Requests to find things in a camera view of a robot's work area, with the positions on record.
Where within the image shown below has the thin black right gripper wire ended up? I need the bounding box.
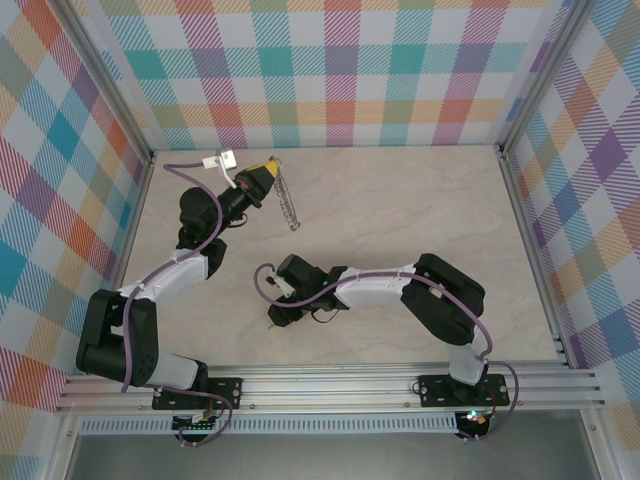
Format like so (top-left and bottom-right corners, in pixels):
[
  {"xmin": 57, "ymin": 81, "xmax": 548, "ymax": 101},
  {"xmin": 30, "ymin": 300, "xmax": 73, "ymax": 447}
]
[{"xmin": 308, "ymin": 306, "xmax": 345, "ymax": 325}]

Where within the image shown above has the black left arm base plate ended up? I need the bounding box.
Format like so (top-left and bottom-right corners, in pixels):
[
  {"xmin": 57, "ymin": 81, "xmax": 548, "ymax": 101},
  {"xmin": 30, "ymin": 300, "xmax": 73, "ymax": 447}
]
[{"xmin": 152, "ymin": 375, "xmax": 245, "ymax": 412}]

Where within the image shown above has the aluminium corner post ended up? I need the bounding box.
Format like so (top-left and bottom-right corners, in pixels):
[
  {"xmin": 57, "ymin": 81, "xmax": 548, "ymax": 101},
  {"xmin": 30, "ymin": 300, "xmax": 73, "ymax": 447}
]
[
  {"xmin": 497, "ymin": 0, "xmax": 596, "ymax": 159},
  {"xmin": 58, "ymin": 0, "xmax": 156, "ymax": 164}
]

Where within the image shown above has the white slotted cable duct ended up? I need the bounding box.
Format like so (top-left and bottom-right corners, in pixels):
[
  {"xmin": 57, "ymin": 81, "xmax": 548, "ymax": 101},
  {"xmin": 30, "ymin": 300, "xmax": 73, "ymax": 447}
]
[{"xmin": 79, "ymin": 412, "xmax": 460, "ymax": 436}]

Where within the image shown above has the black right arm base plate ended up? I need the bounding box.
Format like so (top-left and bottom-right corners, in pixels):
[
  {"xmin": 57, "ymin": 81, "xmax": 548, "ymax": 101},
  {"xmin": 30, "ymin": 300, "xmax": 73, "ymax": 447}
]
[{"xmin": 417, "ymin": 373, "xmax": 511, "ymax": 409}]

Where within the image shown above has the small circuit board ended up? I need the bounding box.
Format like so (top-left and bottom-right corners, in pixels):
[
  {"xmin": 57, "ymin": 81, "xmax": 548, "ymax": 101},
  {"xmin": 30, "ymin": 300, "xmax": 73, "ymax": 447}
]
[
  {"xmin": 172, "ymin": 412, "xmax": 221, "ymax": 432},
  {"xmin": 459, "ymin": 408, "xmax": 492, "ymax": 427}
]

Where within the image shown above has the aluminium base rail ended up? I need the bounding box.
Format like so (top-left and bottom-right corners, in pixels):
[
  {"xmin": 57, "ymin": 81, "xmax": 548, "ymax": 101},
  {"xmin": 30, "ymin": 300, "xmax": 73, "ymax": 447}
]
[{"xmin": 54, "ymin": 360, "xmax": 607, "ymax": 414}]

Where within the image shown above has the aluminium side rail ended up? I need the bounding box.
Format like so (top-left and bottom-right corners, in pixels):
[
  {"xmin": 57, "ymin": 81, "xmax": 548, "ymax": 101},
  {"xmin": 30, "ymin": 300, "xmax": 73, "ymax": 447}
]
[
  {"xmin": 497, "ymin": 144, "xmax": 574, "ymax": 369},
  {"xmin": 87, "ymin": 152, "xmax": 157, "ymax": 376}
]

